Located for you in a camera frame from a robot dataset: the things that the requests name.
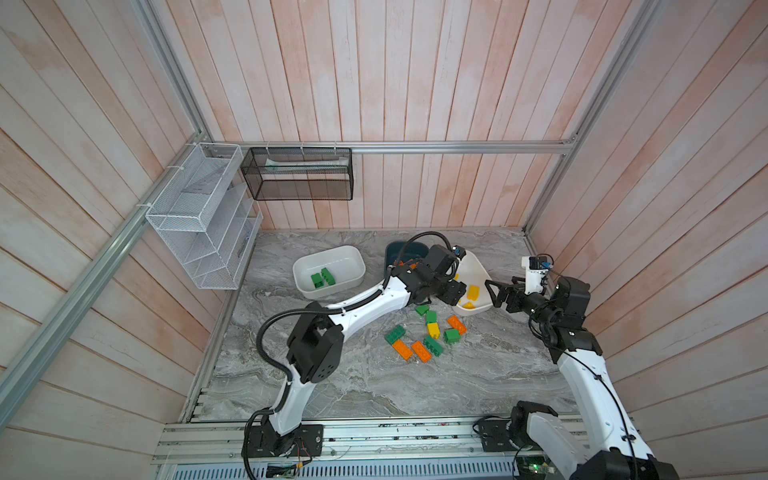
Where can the right white bin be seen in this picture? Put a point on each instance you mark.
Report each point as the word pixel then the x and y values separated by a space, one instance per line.
pixel 472 272

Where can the white bin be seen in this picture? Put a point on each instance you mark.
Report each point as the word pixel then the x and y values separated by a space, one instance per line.
pixel 345 263
pixel 472 272

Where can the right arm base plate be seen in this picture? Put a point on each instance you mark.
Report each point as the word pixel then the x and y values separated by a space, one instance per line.
pixel 500 434

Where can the white wire shelf rack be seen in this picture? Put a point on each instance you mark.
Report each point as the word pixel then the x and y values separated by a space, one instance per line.
pixel 205 219

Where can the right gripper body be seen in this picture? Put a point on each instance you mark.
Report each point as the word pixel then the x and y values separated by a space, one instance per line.
pixel 534 306

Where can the dark green lego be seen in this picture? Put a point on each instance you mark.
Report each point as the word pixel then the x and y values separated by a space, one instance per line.
pixel 395 334

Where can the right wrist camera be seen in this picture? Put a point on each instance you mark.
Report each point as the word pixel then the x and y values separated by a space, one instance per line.
pixel 537 268

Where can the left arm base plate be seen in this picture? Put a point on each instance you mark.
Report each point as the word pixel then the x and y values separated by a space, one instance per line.
pixel 262 441

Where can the aluminium front rail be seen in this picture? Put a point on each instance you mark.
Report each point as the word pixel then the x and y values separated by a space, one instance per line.
pixel 341 439

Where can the left white bin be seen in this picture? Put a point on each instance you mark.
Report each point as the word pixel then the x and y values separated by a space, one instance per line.
pixel 345 263

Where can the dark teal bin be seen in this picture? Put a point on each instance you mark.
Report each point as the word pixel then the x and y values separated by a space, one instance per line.
pixel 396 254

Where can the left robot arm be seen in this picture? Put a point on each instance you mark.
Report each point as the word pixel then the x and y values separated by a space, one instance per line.
pixel 316 342

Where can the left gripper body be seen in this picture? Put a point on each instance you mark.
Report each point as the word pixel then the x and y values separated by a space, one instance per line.
pixel 447 291

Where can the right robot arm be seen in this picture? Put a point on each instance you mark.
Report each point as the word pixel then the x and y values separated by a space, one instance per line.
pixel 615 449

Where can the green long lego brick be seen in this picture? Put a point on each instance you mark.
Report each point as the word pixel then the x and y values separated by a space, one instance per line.
pixel 433 346

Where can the orange lego brick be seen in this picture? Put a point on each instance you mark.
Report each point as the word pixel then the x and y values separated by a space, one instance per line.
pixel 421 352
pixel 455 323
pixel 404 351

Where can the black mesh basket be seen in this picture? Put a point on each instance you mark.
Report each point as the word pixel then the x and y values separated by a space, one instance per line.
pixel 299 173

